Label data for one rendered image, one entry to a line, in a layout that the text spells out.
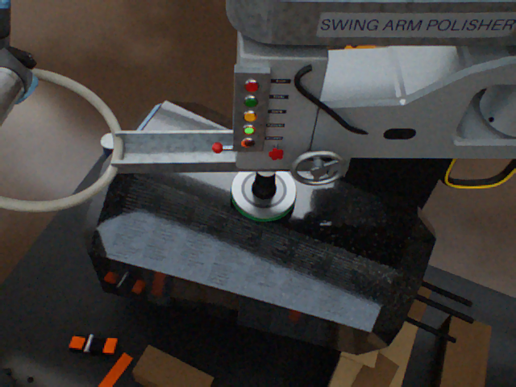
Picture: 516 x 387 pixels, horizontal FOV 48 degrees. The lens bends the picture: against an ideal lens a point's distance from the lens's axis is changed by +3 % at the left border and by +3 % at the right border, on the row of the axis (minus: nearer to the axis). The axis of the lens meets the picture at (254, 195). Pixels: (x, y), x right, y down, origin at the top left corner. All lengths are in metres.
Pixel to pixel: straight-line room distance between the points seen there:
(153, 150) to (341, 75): 0.61
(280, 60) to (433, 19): 0.32
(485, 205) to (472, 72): 1.78
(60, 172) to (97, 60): 0.81
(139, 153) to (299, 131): 0.53
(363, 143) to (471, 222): 1.59
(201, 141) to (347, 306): 0.70
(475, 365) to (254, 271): 1.08
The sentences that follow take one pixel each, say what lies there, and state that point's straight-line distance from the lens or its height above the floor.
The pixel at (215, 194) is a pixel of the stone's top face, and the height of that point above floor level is 0.82.
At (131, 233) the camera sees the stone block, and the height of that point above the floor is 0.67.
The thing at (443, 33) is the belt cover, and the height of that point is 1.61.
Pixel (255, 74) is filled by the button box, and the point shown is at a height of 1.51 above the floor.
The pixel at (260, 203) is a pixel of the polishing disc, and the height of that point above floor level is 0.87.
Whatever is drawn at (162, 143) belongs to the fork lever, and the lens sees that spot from 1.77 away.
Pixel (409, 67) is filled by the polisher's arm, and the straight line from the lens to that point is 1.52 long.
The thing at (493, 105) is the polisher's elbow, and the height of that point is 1.31.
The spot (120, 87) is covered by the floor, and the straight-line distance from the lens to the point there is 3.41.
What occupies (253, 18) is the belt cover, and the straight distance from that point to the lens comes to 1.24.
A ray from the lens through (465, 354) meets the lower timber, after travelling 2.60.
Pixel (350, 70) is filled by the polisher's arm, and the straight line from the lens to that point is 1.51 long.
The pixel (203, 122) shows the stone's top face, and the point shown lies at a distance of 2.10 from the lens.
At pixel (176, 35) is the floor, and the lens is 3.69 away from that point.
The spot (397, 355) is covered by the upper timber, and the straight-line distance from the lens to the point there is 2.38.
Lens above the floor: 2.41
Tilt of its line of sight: 56 degrees down
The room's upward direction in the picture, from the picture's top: 5 degrees clockwise
